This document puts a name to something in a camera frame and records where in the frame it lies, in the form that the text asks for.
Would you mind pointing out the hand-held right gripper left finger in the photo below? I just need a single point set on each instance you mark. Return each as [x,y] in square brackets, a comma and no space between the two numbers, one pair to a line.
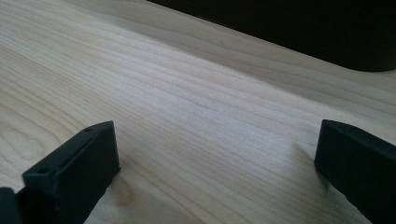
[77,168]

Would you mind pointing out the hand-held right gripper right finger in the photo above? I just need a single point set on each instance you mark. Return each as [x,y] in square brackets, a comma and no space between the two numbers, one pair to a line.
[358,161]

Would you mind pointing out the large black object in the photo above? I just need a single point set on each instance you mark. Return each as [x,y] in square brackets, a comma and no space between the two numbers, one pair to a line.
[311,25]

